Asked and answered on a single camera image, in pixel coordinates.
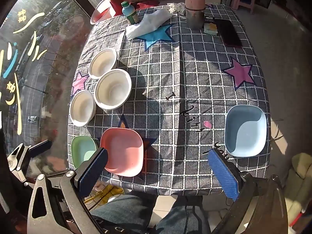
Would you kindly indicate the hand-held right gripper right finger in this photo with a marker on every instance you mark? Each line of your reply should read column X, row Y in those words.
column 223, row 175

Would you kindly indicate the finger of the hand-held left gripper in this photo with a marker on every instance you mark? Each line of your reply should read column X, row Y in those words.
column 40, row 148

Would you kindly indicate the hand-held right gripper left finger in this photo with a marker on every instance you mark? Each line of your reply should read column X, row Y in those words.
column 93, row 170

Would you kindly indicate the green plate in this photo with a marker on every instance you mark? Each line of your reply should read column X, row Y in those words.
column 81, row 151

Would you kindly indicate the pink plate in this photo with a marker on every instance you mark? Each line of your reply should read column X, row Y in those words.
column 124, row 151

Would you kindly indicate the blue plate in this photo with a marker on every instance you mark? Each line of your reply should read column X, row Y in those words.
column 243, row 131

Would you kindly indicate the small white bowl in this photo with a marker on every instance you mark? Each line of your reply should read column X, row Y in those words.
column 81, row 107
column 102, row 63

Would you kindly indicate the large white bowl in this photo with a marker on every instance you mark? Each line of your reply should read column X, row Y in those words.
column 112, row 90

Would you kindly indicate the person's blue jeans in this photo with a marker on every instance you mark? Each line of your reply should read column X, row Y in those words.
column 121, row 214

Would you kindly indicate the pale cushioned chair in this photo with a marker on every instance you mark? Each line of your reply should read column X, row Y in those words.
column 299, row 175

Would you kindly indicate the grey checked star tablecloth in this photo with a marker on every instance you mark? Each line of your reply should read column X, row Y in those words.
column 170, row 78

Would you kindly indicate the black flat case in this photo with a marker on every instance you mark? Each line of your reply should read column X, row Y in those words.
column 228, row 33

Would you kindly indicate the yellow sponge pack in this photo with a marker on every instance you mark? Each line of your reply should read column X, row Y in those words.
column 210, row 28

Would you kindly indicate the pink basin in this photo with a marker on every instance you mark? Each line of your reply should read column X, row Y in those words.
column 102, row 11

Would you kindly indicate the white towel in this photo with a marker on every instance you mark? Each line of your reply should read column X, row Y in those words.
column 148, row 23

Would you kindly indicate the green capped bottle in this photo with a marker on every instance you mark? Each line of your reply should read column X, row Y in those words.
column 130, row 13

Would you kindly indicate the red cloth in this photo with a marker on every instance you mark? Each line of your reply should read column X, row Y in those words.
column 115, row 4

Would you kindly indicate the crumpled white gloves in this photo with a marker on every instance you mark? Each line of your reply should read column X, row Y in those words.
column 176, row 6

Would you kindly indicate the grey metal cup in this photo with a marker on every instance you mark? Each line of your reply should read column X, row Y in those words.
column 193, row 2

